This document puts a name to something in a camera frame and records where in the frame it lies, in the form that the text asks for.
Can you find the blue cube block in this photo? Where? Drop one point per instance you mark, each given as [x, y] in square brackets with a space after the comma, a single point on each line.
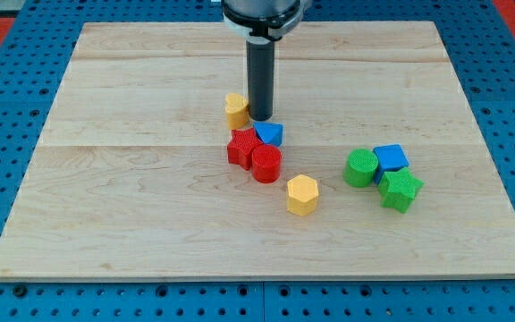
[390, 158]

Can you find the light wooden board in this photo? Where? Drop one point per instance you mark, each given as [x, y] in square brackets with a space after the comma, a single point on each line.
[130, 182]

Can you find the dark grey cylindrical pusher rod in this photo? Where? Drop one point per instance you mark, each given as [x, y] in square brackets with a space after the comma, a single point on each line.
[260, 73]

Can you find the blue triangle block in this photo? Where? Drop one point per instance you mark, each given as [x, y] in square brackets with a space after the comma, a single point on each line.
[270, 133]

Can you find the green cylinder block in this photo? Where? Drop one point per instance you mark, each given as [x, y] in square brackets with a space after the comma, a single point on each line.
[360, 167]

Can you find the red cylinder block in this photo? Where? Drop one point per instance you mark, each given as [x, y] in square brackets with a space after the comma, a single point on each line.
[266, 163]

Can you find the red star block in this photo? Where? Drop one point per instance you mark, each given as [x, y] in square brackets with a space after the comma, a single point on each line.
[241, 146]

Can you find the yellow hexagon block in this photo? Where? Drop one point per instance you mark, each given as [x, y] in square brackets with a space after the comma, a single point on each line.
[302, 195]

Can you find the green star block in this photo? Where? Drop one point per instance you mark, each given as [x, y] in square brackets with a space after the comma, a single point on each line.
[398, 189]

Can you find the yellow heart block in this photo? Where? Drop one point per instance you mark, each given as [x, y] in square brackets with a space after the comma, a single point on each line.
[236, 111]

